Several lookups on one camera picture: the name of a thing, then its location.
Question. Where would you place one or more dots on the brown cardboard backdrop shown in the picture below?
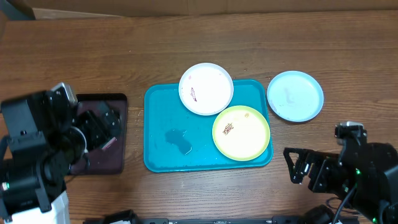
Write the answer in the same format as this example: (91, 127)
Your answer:
(131, 8)

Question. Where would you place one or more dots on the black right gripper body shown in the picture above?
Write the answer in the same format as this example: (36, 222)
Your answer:
(333, 178)

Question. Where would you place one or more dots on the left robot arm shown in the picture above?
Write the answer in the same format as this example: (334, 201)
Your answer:
(46, 136)

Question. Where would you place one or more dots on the yellow round plate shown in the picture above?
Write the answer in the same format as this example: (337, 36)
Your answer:
(241, 133)

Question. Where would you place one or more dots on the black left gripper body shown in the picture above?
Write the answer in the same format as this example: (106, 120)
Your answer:
(91, 130)

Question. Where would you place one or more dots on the pink and green sponge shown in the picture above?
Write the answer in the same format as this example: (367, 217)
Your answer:
(109, 143)

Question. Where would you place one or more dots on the blue plastic tray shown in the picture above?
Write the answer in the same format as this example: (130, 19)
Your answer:
(177, 140)

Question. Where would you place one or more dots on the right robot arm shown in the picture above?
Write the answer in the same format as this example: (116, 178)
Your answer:
(363, 175)

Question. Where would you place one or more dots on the white round plate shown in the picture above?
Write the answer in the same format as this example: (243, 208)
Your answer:
(206, 89)

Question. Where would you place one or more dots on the black square water tray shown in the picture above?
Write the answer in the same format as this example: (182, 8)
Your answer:
(110, 161)

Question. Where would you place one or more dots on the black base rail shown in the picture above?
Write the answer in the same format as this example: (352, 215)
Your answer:
(320, 214)

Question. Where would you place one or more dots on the light blue round plate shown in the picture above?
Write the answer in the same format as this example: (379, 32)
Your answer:
(295, 96)

